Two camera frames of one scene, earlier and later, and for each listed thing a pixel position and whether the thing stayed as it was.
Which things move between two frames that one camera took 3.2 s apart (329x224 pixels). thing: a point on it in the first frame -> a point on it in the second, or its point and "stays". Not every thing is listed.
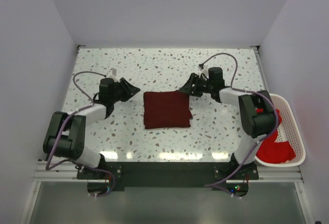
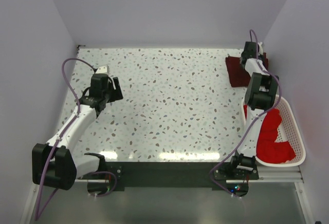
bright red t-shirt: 274,152 stays
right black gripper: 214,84 -> 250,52
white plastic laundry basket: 289,131 stays
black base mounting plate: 109,177 stays
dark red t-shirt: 166,109 -> 238,76
